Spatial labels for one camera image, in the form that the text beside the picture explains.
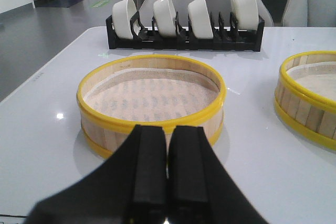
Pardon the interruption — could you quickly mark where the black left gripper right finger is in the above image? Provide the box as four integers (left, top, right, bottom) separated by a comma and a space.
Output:
168, 126, 266, 223

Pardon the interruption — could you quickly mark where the white steamer liner cloth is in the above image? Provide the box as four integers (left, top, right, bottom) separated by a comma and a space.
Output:
84, 68, 219, 122

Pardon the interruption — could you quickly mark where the white bowl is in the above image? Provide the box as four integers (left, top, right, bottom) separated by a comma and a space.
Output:
112, 0, 137, 39
230, 0, 259, 30
153, 0, 176, 38
187, 0, 213, 39

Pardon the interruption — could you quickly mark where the right grey chair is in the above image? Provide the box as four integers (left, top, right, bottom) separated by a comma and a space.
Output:
282, 0, 335, 27

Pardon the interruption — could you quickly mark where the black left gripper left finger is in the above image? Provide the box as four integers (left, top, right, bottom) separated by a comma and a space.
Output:
27, 125, 166, 223

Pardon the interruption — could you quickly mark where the black dish rack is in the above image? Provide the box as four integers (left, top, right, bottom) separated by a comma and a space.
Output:
106, 12, 265, 51

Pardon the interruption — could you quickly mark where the bamboo steamer drawer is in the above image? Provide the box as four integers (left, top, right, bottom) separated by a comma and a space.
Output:
77, 55, 226, 158
274, 51, 335, 150

